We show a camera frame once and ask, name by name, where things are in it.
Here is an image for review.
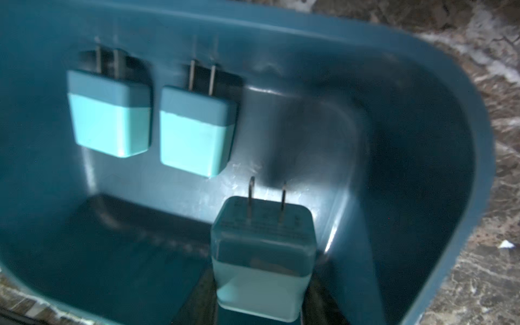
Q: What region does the teal storage box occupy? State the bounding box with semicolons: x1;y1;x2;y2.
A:
1;1;495;324

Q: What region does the blue plug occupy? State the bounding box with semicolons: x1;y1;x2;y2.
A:
159;60;238;178
66;45;152;158
211;177;318;323

